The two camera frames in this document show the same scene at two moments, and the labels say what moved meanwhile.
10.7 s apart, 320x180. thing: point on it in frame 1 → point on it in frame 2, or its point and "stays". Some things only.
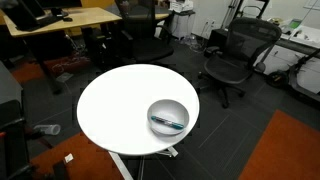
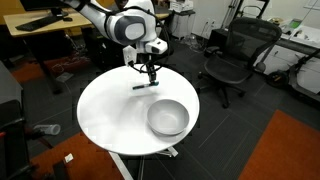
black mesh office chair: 248,39 stays
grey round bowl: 169,109 stays
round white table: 112,110 stays
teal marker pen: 167,122 → 151,84
